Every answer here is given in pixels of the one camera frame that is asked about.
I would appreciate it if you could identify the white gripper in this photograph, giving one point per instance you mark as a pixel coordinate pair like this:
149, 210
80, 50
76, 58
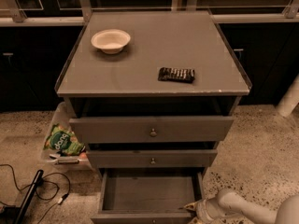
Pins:
203, 209

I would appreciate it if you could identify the grey bottom drawer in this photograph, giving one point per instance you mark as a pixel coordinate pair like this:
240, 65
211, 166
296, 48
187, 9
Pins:
148, 195

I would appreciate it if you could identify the grey drawer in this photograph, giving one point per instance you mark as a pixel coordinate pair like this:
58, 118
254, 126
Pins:
151, 129
151, 158
148, 195

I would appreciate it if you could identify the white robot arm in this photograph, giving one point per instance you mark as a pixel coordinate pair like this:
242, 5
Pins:
227, 203

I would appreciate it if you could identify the grey top drawer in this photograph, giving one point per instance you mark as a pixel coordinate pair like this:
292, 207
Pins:
151, 129

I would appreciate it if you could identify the grey middle drawer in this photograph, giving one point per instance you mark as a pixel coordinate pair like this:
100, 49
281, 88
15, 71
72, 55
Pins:
151, 158

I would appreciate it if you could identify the grey drawer cabinet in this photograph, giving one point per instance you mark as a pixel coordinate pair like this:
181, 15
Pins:
95, 84

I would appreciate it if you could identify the dark snack bar wrapper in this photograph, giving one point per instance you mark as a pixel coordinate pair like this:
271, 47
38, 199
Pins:
176, 75

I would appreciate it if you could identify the clear plastic bin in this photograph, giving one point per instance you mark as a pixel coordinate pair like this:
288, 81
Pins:
55, 158

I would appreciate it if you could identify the green chip bag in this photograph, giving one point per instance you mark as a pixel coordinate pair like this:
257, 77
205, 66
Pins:
63, 140

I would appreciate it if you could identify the black bar on floor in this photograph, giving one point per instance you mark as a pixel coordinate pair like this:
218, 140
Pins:
28, 197

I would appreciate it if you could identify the white paper bowl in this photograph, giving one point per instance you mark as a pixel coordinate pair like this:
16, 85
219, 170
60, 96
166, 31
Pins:
111, 41

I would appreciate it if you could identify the metal window railing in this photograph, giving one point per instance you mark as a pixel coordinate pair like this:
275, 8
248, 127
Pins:
62, 12

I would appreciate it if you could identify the white cylindrical post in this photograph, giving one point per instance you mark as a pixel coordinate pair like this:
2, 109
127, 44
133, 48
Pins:
290, 100

